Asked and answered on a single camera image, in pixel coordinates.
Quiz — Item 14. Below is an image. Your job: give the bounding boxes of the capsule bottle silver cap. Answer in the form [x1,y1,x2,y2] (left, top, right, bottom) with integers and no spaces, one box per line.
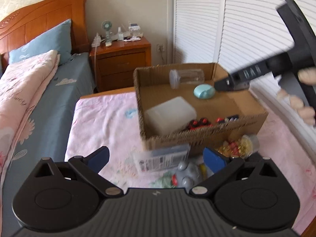
[218,135,260,159]

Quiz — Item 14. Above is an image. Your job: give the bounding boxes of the black cube red buttons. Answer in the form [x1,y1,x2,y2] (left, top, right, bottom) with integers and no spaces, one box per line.
[185,115,239,131]

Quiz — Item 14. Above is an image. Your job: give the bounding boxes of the white translucent plastic box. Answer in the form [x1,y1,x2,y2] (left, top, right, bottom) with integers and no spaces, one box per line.
[144,96,197,135]

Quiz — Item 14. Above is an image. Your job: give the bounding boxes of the person's right hand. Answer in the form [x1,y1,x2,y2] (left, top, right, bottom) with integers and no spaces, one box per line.
[276,67,316,126]

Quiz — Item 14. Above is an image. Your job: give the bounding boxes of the teal oval case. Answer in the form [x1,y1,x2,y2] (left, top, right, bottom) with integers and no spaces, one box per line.
[193,84,215,100]

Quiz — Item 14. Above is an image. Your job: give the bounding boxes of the blue bed sheet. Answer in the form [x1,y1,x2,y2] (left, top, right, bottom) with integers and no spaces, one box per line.
[1,53,95,236]

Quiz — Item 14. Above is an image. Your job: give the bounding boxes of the clear pen refill case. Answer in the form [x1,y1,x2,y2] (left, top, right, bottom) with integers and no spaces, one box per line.
[133,144,191,173]

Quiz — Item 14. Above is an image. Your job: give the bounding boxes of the pink floral cloth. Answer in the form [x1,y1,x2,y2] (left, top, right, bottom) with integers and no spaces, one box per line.
[65,92,315,234]

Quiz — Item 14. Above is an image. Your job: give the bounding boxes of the clear plastic jar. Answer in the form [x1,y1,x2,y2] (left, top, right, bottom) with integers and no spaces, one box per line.
[169,69,205,89]

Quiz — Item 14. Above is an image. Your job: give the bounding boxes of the brown cardboard box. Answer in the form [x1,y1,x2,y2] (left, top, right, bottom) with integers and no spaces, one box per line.
[133,63,268,155]

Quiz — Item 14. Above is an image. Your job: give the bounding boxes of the wooden nightstand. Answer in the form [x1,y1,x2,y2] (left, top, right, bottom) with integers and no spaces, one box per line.
[89,38,151,93]

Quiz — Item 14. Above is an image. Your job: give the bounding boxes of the pink folded quilt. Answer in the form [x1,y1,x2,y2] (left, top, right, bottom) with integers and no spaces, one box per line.
[0,49,61,178]

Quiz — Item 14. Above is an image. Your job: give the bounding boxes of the white phone stand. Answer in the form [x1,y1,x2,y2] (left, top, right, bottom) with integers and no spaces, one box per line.
[129,23,141,41]

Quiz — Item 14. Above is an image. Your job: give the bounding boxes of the clear spray bottle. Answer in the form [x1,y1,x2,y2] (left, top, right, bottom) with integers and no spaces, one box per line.
[117,27,124,41]

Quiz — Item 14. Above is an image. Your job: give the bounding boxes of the white power strip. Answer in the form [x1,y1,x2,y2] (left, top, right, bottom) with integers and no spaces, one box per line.
[91,33,102,48]

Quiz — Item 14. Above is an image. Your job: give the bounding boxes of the blue pillow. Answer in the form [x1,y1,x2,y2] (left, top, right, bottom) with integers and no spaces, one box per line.
[8,19,72,65]

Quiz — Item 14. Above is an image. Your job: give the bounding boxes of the small green desk fan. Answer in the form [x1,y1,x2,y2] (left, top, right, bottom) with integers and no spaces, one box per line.
[101,20,113,47]

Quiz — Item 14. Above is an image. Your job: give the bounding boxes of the wooden headboard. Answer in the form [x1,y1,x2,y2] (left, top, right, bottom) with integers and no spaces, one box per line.
[1,0,90,70]

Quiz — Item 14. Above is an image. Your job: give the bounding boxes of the wall power socket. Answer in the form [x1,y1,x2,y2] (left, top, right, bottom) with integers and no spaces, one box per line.
[156,44,165,53]

